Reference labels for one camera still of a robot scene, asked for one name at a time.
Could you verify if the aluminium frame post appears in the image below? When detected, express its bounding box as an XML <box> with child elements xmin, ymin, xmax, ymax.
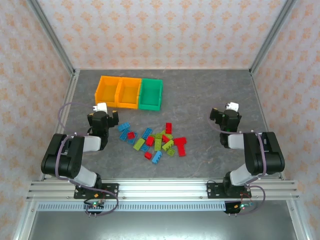
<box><xmin>26</xmin><ymin>0</ymin><xmax>77</xmax><ymax>76</ymax></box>
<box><xmin>249</xmin><ymin>0</ymin><xmax>298</xmax><ymax>76</ymax></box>

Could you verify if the green plastic bin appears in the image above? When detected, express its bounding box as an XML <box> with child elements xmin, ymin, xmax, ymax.
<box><xmin>138</xmin><ymin>78</ymin><xmax>164</xmax><ymax>112</ymax></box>

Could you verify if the orange plastic bin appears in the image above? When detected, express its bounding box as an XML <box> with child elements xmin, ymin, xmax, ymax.
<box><xmin>116</xmin><ymin>76</ymin><xmax>143</xmax><ymax>110</ymax></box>
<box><xmin>94</xmin><ymin>75</ymin><xmax>123</xmax><ymax>109</ymax></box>

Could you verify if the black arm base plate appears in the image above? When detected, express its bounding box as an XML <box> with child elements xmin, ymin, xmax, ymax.
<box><xmin>73</xmin><ymin>182</ymin><xmax>120</xmax><ymax>200</ymax></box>
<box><xmin>206</xmin><ymin>181</ymin><xmax>252</xmax><ymax>200</ymax></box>

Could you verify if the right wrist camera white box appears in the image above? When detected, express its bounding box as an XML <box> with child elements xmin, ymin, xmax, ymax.
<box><xmin>224</xmin><ymin>101</ymin><xmax>240</xmax><ymax>112</ymax></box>

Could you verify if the small circuit board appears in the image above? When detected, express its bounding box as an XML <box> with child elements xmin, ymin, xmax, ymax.
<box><xmin>83</xmin><ymin>201</ymin><xmax>106</xmax><ymax>211</ymax></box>
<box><xmin>233</xmin><ymin>202</ymin><xmax>256</xmax><ymax>211</ymax></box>

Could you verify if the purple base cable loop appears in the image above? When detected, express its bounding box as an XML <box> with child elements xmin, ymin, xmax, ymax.
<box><xmin>228</xmin><ymin>184</ymin><xmax>266</xmax><ymax>216</ymax></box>
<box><xmin>84</xmin><ymin>189</ymin><xmax>120</xmax><ymax>217</ymax></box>

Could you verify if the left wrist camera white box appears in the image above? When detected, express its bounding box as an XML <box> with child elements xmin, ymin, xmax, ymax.
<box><xmin>92</xmin><ymin>102</ymin><xmax>109</xmax><ymax>114</ymax></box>

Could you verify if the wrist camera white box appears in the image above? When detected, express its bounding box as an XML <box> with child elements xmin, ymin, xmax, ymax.
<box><xmin>92</xmin><ymin>102</ymin><xmax>109</xmax><ymax>114</ymax></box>
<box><xmin>224</xmin><ymin>101</ymin><xmax>240</xmax><ymax>112</ymax></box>

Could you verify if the aluminium mounting rail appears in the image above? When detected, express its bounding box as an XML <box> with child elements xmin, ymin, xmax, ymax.
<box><xmin>26</xmin><ymin>178</ymin><xmax>300</xmax><ymax>201</ymax></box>

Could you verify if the grey slotted cable duct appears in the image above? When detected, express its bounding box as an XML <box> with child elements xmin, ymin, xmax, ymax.
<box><xmin>36</xmin><ymin>202</ymin><xmax>227</xmax><ymax>213</ymax></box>

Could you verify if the aluminium side rail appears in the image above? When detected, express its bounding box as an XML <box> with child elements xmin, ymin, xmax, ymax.
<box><xmin>249</xmin><ymin>69</ymin><xmax>287</xmax><ymax>181</ymax></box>
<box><xmin>39</xmin><ymin>69</ymin><xmax>81</xmax><ymax>181</ymax></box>

